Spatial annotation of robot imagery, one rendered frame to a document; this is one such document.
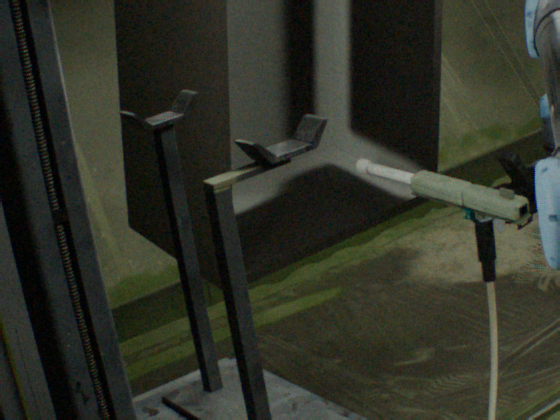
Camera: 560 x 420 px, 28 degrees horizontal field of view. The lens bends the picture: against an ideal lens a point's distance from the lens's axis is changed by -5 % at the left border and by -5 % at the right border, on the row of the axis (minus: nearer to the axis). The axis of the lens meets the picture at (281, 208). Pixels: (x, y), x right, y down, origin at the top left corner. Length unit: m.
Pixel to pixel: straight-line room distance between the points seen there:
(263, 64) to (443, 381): 0.84
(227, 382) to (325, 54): 1.63
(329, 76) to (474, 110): 1.20
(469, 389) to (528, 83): 1.70
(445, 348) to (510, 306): 0.27
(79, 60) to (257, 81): 0.85
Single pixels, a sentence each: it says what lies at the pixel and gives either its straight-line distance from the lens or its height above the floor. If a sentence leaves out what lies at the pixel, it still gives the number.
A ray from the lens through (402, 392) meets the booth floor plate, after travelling 2.74.
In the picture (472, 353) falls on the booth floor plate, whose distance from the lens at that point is 2.87.
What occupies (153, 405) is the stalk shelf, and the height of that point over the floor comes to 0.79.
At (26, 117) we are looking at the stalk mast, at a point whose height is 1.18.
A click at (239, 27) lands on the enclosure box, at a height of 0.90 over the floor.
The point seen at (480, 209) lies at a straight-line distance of 2.41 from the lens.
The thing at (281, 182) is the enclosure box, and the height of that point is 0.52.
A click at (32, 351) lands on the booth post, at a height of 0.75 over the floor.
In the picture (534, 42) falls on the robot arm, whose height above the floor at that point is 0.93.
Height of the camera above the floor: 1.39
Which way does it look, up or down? 20 degrees down
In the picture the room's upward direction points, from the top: 9 degrees counter-clockwise
